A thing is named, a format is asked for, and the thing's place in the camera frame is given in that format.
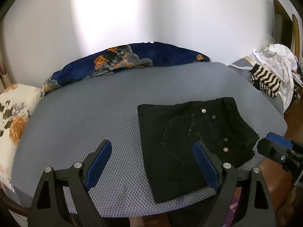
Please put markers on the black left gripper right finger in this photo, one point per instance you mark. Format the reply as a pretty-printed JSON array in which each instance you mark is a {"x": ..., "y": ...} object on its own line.
[{"x": 209, "y": 164}]

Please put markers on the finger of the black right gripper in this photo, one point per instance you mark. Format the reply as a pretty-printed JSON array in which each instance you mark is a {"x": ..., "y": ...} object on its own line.
[
  {"x": 290, "y": 144},
  {"x": 276, "y": 152}
]

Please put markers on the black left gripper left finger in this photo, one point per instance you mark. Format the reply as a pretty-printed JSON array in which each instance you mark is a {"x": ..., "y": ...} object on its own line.
[{"x": 95, "y": 163}]

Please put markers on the black denim pants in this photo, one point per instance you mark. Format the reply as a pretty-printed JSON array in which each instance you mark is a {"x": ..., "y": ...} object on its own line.
[{"x": 168, "y": 133}]

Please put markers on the purple patterned rug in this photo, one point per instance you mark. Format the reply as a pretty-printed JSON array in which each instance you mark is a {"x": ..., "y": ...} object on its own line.
[{"x": 231, "y": 211}]

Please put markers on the grey mesh mattress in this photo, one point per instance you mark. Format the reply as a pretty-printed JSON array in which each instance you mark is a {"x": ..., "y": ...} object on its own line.
[{"x": 71, "y": 122}]

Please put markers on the black white striped knit garment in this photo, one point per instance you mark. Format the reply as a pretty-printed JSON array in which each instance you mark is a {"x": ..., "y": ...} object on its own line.
[{"x": 265, "y": 80}]

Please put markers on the white patterned cloth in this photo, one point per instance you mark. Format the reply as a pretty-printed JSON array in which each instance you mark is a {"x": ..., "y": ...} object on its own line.
[{"x": 281, "y": 62}]

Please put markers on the white floral pillow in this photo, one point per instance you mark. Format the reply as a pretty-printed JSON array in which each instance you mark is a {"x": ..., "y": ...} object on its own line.
[{"x": 18, "y": 102}]

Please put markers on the dark wooden door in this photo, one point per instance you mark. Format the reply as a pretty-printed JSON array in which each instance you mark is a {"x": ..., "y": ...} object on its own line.
[{"x": 285, "y": 29}]

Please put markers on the navy floral blanket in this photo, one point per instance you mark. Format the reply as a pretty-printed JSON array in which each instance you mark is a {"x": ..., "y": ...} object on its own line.
[{"x": 119, "y": 58}]

